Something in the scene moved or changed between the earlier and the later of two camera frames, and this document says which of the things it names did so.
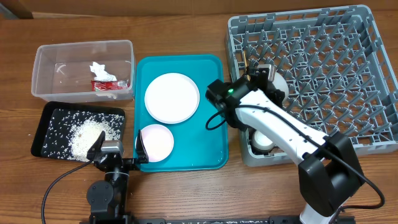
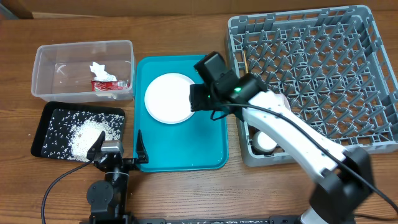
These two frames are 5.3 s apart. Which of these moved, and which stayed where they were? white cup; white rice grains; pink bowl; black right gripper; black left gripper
Moved: black right gripper; pink bowl
Stayed: white cup; black left gripper; white rice grains
